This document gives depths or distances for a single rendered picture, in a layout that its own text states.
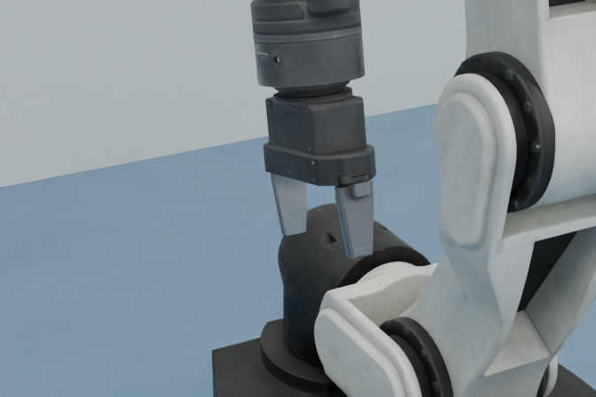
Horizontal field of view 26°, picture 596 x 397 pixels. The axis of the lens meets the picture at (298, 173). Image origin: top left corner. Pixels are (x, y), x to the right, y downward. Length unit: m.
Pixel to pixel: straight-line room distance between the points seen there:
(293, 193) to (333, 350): 0.36
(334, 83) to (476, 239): 0.21
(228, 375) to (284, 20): 0.69
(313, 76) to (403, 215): 1.40
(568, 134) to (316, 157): 0.22
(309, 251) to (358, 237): 0.51
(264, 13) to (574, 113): 0.28
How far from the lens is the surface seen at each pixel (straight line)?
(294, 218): 1.12
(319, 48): 1.01
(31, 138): 2.56
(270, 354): 1.61
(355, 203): 1.02
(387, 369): 1.34
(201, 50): 2.62
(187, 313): 2.08
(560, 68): 1.10
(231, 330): 2.03
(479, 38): 1.16
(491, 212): 1.12
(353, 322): 1.40
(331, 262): 1.50
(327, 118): 1.02
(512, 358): 1.32
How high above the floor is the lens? 1.03
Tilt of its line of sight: 24 degrees down
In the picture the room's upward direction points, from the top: straight up
